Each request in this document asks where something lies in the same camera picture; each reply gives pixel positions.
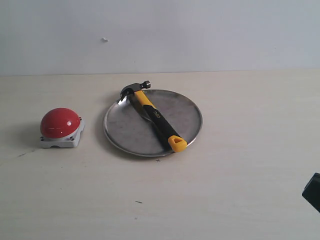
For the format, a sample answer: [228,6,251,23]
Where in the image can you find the yellow black claw hammer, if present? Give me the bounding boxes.
[120,80,188,152]

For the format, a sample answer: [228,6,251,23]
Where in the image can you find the red dome push button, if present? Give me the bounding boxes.
[40,107,85,148]

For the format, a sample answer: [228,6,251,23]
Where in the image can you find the round stainless steel plate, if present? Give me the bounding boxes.
[103,89,203,158]

